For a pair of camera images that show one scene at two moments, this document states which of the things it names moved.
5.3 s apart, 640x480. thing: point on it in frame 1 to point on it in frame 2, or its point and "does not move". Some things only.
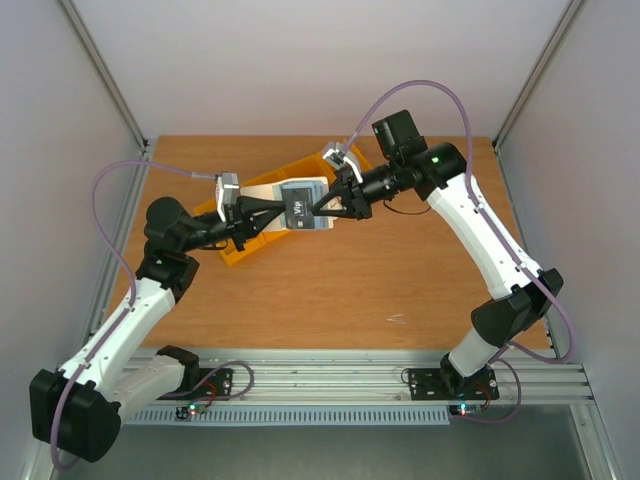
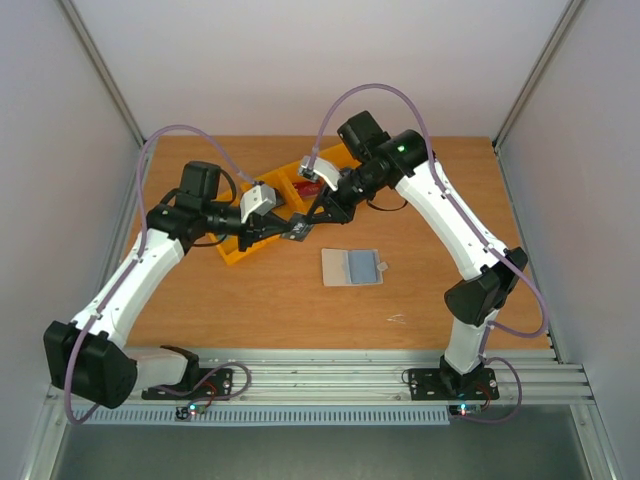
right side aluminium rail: (552, 322) does not move
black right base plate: (449, 384) does not move
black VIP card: (298, 212) to (299, 231)
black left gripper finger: (262, 220) to (257, 235)
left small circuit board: (184, 412) does not move
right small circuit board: (466, 410) does not move
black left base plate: (219, 386) does not move
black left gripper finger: (249, 206) to (273, 223)
